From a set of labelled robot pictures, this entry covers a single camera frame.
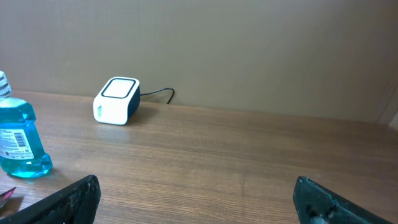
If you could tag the white barcode scanner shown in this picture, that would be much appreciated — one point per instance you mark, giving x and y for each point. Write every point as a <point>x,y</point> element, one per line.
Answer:
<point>117,101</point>

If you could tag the blue mouthwash bottle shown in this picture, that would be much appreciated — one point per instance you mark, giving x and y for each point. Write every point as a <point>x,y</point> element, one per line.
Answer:
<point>22,152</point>

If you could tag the black red snack packet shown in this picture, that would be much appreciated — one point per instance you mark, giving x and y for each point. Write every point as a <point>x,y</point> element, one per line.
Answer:
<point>4,197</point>

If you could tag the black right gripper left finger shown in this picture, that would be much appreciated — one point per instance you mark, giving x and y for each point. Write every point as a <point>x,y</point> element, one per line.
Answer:
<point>74,204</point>

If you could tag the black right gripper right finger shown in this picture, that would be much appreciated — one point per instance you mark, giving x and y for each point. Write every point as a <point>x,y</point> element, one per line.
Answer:
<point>316,204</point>

